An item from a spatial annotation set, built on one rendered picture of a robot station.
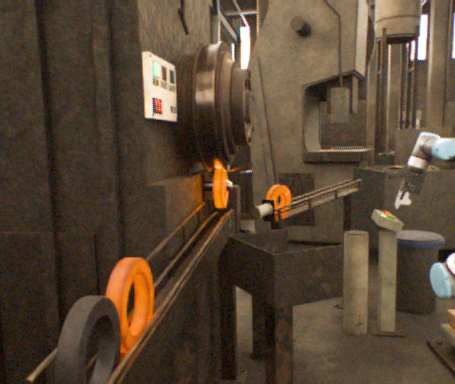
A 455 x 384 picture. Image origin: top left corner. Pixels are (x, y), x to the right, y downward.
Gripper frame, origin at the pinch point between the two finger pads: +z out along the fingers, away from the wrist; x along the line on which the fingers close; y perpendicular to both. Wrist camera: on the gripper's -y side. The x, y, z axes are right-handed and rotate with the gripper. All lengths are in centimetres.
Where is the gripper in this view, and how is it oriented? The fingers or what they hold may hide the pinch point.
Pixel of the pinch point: (396, 205)
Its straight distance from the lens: 241.4
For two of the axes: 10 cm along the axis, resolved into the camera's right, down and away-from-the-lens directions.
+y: 9.3, 3.4, -1.1
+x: 1.6, -1.4, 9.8
